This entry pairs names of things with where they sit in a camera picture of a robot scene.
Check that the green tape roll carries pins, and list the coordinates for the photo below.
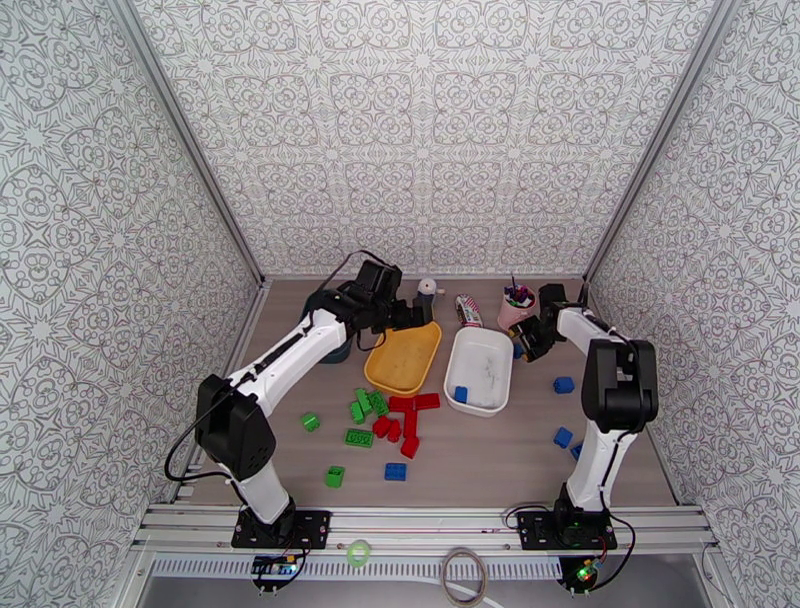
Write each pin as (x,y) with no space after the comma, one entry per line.
(350,551)

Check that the small bottle with white cap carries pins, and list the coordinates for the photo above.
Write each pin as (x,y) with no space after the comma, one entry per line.
(427,287)

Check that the purple pen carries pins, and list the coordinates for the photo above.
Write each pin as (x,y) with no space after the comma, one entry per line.
(514,286)

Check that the green lego brick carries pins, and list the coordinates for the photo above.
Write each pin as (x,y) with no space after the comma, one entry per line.
(335,476)
(359,406)
(379,403)
(310,422)

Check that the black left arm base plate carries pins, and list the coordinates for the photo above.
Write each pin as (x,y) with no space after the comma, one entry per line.
(312,528)

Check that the pink pen cup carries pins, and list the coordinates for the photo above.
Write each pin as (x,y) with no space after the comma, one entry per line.
(509,319)

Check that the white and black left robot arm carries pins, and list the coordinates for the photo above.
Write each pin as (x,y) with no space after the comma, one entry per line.
(294,356)

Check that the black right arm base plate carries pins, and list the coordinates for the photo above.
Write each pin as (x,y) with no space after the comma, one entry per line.
(534,531)

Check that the yellow plastic container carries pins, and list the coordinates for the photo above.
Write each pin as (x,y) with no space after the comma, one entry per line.
(400,365)

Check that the aluminium frame post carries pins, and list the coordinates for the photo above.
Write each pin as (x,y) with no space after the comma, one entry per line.
(190,140)
(657,139)

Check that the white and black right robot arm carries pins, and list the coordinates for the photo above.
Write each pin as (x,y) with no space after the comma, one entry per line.
(594,462)

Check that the dark teal plastic container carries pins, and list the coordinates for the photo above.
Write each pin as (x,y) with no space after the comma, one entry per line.
(340,356)

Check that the green lego plate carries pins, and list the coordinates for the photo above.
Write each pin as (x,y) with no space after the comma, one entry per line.
(359,438)

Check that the long red lego brick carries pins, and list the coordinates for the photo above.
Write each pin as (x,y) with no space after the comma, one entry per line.
(410,425)
(427,401)
(400,404)

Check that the striped snack packet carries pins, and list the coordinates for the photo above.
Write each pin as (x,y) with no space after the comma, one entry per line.
(469,312)

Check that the white plastic container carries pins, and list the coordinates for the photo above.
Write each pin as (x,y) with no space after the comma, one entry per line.
(481,369)

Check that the aluminium mounting rail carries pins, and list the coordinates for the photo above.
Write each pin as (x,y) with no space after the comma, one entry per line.
(425,528)

